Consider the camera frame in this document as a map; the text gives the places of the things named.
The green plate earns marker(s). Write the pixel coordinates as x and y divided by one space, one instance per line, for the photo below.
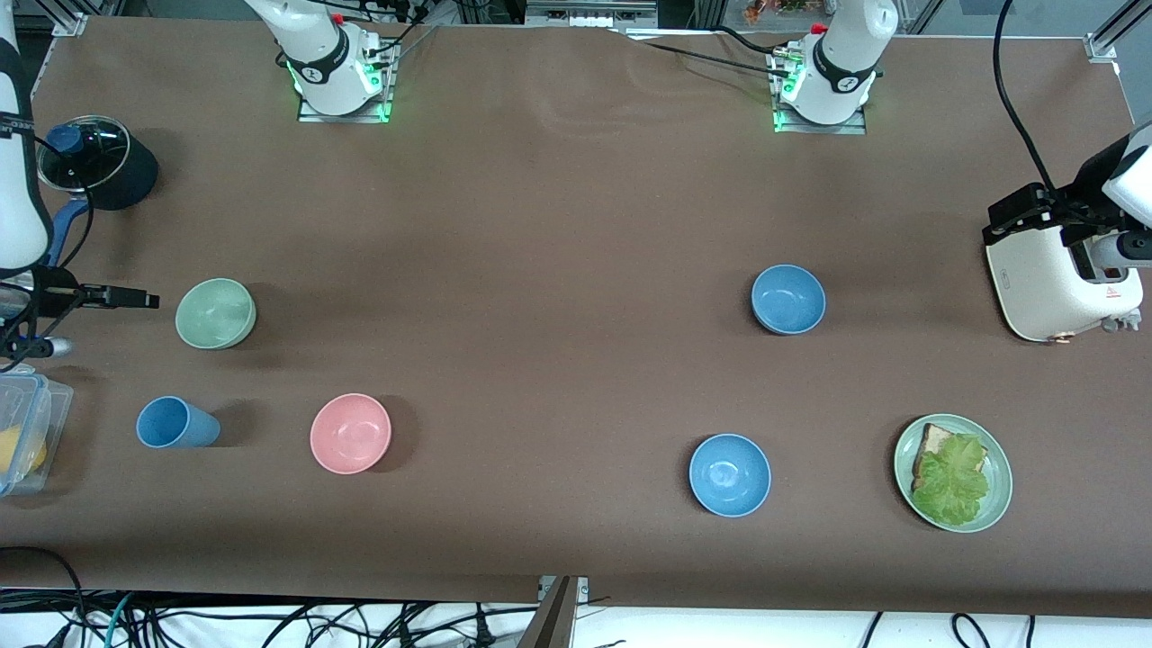
1001 481

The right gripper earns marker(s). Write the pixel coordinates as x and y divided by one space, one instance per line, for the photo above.
61 289

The toast slice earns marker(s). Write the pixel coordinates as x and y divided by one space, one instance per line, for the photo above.
936 438

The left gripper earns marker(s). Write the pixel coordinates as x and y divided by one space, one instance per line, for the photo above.
1077 202

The small metal bracket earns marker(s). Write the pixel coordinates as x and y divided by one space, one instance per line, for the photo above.
580 587

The green bowl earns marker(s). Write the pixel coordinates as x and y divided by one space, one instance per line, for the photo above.
214 315

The clear plastic container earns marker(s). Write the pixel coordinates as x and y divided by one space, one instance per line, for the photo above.
54 405

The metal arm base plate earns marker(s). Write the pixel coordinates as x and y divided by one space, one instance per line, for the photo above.
346 118
823 129

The green lettuce leaf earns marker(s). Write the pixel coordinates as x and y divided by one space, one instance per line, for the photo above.
954 481

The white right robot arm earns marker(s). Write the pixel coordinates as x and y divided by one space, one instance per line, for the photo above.
319 54

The brown wooden post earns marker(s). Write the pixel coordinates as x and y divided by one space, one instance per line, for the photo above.
551 621

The white power strip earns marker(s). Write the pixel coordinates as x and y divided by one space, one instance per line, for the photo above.
589 13

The aluminium frame profile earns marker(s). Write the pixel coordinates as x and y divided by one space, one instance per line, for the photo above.
1116 31

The pink bowl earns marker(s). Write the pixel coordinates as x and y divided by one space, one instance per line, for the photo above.
351 434

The blue cup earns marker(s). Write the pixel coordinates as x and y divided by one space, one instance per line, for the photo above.
175 425

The yellow lemon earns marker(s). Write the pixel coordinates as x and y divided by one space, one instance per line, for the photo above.
22 450

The dark blue pot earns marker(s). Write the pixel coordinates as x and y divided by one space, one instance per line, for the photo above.
135 175

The cream white toaster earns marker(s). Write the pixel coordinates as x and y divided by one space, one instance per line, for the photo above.
1035 279

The glass lid with blue knob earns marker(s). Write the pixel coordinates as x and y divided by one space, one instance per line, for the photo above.
99 157

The blue bowl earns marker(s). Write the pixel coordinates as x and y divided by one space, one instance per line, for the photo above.
729 475
787 297

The brown table cover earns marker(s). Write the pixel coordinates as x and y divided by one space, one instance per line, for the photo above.
576 225

